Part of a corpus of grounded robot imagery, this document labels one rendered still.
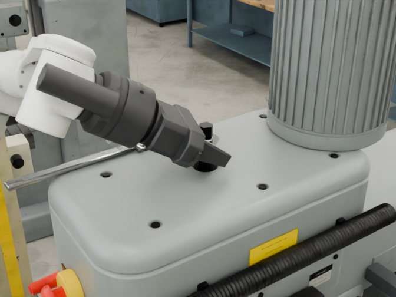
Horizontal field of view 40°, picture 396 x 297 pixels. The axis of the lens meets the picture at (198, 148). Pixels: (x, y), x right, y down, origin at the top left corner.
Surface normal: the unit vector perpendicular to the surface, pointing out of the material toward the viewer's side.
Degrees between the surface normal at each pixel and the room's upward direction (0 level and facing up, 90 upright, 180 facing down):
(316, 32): 90
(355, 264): 90
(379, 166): 0
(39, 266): 0
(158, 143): 90
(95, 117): 75
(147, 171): 0
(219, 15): 90
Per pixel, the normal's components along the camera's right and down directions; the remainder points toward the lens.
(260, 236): 0.56, 0.40
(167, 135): 0.28, 0.47
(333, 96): -0.15, 0.48
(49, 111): 0.30, 0.10
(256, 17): -0.83, 0.27
